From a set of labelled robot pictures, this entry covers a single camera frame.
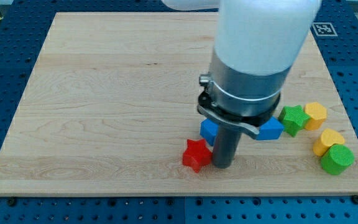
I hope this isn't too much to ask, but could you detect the wooden board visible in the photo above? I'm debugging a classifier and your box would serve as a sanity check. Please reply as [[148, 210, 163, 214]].
[[0, 12, 358, 197]]

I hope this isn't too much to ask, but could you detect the blue cube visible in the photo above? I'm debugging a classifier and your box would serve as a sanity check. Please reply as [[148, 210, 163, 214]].
[[200, 119, 218, 146]]

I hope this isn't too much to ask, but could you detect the yellow heart block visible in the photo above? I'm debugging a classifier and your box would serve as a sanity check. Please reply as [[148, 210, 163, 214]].
[[313, 128, 346, 157]]

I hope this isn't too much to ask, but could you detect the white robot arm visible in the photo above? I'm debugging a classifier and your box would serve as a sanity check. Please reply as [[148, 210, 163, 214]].
[[163, 0, 321, 169]]

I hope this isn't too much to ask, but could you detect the red star block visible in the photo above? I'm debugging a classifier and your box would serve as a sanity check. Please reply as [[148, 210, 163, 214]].
[[182, 139, 213, 173]]

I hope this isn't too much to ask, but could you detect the blue block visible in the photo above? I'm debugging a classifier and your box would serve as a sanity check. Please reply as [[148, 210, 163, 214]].
[[256, 117, 284, 141]]

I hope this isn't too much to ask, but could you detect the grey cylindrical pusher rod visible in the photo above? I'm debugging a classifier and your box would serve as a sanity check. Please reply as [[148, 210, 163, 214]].
[[212, 126, 242, 169]]

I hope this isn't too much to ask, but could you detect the green star block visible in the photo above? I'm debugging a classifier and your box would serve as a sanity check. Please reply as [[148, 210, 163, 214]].
[[278, 105, 311, 137]]

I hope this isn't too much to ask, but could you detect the green cylinder block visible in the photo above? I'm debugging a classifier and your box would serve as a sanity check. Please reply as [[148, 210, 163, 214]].
[[320, 144, 355, 175]]

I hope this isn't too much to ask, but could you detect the yellow hexagon block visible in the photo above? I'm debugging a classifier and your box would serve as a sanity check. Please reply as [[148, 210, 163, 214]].
[[304, 102, 328, 131]]

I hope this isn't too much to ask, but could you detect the silver clamp flange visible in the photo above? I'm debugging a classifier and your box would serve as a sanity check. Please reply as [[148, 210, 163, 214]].
[[197, 52, 291, 139]]

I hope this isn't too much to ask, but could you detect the fiducial marker tag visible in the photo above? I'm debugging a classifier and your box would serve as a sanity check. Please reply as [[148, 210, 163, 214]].
[[312, 22, 337, 37]]

